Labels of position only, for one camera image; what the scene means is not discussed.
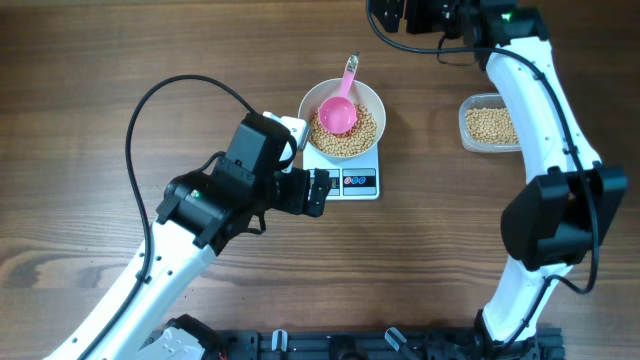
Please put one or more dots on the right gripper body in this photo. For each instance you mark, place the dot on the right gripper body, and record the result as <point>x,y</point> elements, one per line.
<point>442,16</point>

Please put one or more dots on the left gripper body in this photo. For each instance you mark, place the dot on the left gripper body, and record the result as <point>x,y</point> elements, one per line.
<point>289,192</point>

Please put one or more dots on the pink measuring scoop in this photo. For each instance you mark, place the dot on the pink measuring scoop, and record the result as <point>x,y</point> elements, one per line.
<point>338,114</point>

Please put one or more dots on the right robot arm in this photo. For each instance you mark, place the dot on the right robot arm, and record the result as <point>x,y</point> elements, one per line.
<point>570,198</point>

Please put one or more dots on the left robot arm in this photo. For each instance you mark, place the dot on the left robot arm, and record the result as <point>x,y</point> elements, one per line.
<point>199,214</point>

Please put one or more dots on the white digital kitchen scale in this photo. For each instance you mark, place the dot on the white digital kitchen scale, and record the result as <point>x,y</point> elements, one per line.
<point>350,179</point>

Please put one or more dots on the white bowl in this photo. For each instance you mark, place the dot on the white bowl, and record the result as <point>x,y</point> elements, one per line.
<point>359,94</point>

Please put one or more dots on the soybeans in bowl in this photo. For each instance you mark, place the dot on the soybeans in bowl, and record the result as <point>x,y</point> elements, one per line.
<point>353,142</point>

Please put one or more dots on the clear plastic container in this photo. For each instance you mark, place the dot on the clear plastic container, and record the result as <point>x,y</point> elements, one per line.
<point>480,101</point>

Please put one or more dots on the yellow soybeans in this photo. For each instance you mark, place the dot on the yellow soybeans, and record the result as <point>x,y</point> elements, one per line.
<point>491,126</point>

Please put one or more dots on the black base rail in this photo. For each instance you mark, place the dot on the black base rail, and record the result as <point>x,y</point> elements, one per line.
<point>448,343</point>

